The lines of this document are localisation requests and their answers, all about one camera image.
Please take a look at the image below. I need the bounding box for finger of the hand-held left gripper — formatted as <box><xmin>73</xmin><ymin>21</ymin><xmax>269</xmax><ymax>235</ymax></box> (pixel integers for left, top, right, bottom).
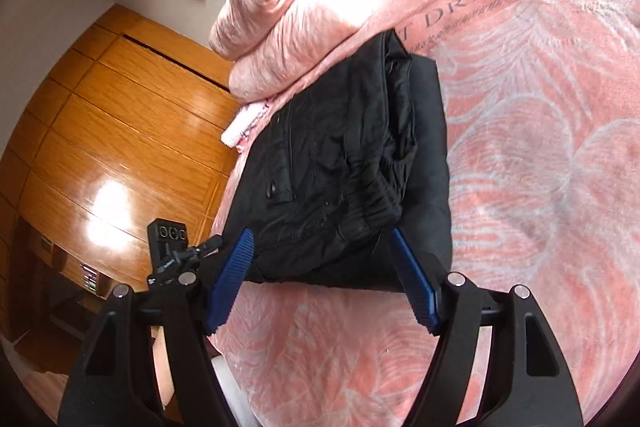
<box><xmin>182</xmin><ymin>234</ymin><xmax>225</xmax><ymax>262</ymax></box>

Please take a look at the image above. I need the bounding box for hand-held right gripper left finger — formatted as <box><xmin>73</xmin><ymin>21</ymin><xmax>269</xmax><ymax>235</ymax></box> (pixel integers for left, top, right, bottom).
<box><xmin>57</xmin><ymin>227</ymin><xmax>256</xmax><ymax>427</ymax></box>

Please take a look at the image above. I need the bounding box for black puffer jacket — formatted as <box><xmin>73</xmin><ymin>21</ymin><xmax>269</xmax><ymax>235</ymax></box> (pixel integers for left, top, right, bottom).
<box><xmin>220</xmin><ymin>29</ymin><xmax>455</xmax><ymax>294</ymax></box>

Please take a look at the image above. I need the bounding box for pink printed bed blanket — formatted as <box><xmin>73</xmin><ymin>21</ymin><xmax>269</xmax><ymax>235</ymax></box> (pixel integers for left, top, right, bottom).
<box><xmin>207</xmin><ymin>0</ymin><xmax>640</xmax><ymax>427</ymax></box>

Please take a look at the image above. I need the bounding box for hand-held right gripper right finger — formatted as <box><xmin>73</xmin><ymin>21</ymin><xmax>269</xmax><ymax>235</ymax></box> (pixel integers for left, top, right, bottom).
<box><xmin>390</xmin><ymin>227</ymin><xmax>586</xmax><ymax>427</ymax></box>

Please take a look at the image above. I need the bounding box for orange wooden wardrobe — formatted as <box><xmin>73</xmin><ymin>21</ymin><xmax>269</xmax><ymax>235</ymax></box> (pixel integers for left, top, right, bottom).
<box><xmin>0</xmin><ymin>3</ymin><xmax>247</xmax><ymax>308</ymax></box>

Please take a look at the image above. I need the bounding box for dark wooden cabinet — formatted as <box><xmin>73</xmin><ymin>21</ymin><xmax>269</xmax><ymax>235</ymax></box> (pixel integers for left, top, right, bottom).
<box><xmin>0</xmin><ymin>214</ymin><xmax>118</xmax><ymax>348</ymax></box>

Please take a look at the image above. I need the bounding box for white pink rolled cloth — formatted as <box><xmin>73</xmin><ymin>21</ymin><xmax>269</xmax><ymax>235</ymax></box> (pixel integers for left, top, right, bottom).
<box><xmin>221</xmin><ymin>101</ymin><xmax>272</xmax><ymax>148</ymax></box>

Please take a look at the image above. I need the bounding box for pink folded quilt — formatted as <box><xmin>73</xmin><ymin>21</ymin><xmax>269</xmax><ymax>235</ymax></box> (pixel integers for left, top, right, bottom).
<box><xmin>207</xmin><ymin>0</ymin><xmax>391</xmax><ymax>105</ymax></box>

